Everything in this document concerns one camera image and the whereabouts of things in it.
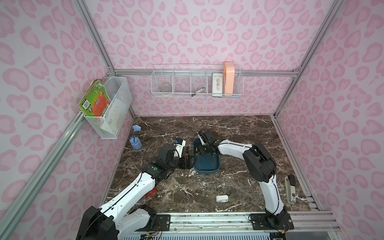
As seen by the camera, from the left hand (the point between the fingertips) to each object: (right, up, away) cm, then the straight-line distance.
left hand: (192, 156), depth 79 cm
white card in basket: (+15, +41, +13) cm, 45 cm away
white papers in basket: (-44, +20, +3) cm, 48 cm away
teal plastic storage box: (+9, -7, +14) cm, 18 cm away
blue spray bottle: (-37, +6, +16) cm, 41 cm away
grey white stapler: (+53, -14, +3) cm, 55 cm away
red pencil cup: (-14, -9, -24) cm, 29 cm away
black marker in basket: (+1, +35, +12) cm, 37 cm away
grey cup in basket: (-17, +40, +17) cm, 47 cm away
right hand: (+5, +1, +21) cm, 22 cm away
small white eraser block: (+15, -22, -1) cm, 27 cm away
